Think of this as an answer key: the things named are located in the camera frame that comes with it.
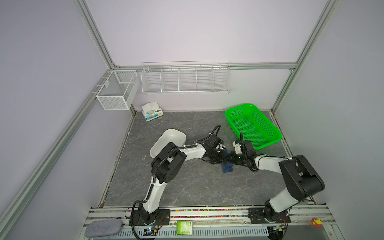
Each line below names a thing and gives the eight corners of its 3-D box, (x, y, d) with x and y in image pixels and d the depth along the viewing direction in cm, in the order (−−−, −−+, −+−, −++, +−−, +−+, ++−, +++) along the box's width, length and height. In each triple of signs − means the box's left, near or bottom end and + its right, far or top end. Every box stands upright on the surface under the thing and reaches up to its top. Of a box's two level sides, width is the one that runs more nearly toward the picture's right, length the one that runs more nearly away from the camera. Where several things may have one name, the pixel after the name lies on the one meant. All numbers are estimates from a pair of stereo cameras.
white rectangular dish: (153, 159, 97) (150, 154, 92) (148, 143, 104) (145, 138, 99) (188, 144, 104) (187, 138, 99) (181, 130, 111) (180, 124, 106)
